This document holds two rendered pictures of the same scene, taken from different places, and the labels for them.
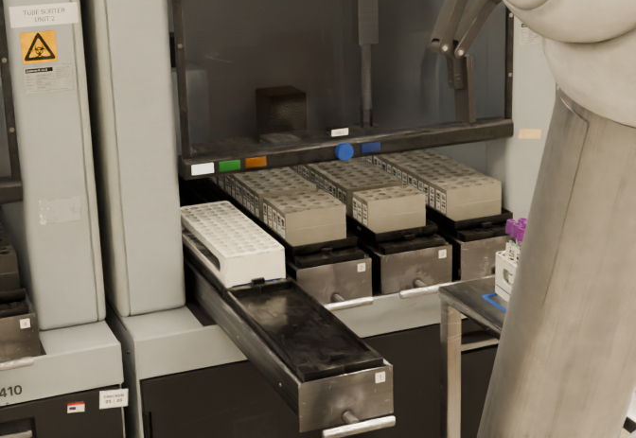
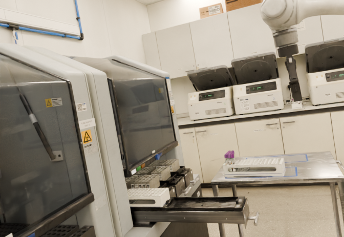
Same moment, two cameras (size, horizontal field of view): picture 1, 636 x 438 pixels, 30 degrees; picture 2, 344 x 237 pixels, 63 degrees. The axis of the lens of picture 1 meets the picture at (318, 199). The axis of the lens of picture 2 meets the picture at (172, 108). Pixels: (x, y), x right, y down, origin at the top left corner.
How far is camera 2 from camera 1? 1.24 m
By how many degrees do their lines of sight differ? 47
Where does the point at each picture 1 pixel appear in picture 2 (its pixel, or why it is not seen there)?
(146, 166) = (118, 176)
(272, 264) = (167, 194)
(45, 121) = (92, 166)
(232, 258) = (161, 195)
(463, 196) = (174, 165)
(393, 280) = (178, 192)
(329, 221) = (156, 181)
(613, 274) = not seen: outside the picture
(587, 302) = not seen: outside the picture
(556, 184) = not seen: outside the picture
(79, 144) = (102, 172)
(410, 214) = (168, 173)
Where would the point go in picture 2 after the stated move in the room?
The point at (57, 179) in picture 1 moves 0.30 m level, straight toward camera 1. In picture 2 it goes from (98, 189) to (163, 192)
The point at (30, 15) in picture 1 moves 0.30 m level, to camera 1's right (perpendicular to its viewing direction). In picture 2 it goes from (83, 124) to (144, 111)
